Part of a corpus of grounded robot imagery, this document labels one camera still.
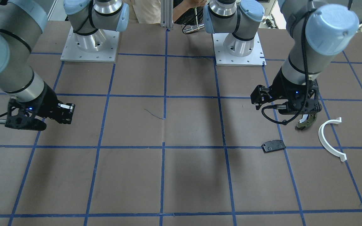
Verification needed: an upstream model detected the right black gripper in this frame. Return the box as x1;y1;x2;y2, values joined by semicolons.
0;83;76;131

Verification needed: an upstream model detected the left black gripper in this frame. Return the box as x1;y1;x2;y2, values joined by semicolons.
250;70;322;115

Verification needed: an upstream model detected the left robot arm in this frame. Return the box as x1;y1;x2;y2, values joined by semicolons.
203;0;362;115

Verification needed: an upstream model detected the black brake pad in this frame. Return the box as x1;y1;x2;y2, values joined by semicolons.
261;140;286;153

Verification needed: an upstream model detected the green brake shoe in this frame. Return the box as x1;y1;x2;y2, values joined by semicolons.
296;113;317;131

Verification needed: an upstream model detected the seated person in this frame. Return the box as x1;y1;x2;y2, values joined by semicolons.
123;0;207;24

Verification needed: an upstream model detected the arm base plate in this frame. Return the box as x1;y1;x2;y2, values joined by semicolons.
212;33;266;67
60;28;121;63

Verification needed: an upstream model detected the white curved plastic bracket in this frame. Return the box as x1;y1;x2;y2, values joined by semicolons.
318;117;347;162

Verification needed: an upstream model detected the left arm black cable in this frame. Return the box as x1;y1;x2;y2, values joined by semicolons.
261;8;318;125

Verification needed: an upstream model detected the metal handle tool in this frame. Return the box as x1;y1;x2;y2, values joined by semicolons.
182;24;205;34

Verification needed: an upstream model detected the aluminium frame post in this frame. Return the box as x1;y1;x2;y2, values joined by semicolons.
160;0;173;30

